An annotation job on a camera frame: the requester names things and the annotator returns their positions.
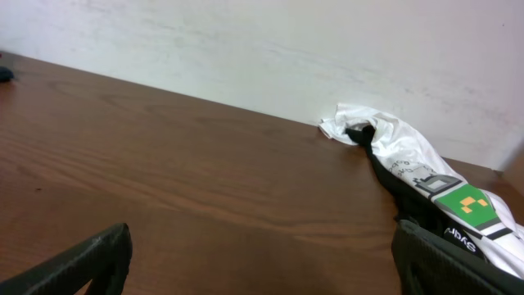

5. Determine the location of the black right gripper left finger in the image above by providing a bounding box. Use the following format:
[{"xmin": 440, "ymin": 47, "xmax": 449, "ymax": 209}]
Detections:
[{"xmin": 1, "ymin": 223, "xmax": 133, "ymax": 295}]

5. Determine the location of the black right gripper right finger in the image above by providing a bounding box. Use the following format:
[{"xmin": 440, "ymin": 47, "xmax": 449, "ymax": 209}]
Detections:
[{"xmin": 391, "ymin": 220, "xmax": 523, "ymax": 295}]

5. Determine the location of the white printed t-shirt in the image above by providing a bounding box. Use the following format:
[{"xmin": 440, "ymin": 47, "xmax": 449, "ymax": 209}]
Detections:
[{"xmin": 318, "ymin": 104, "xmax": 523, "ymax": 278}]

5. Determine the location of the black logo t-shirt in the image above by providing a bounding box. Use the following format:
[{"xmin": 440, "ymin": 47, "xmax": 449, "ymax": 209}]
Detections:
[{"xmin": 345, "ymin": 125, "xmax": 488, "ymax": 261}]

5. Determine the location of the dark blue folded garment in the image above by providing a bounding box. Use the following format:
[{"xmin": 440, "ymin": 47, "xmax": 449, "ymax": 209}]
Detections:
[{"xmin": 0, "ymin": 66, "xmax": 14, "ymax": 83}]

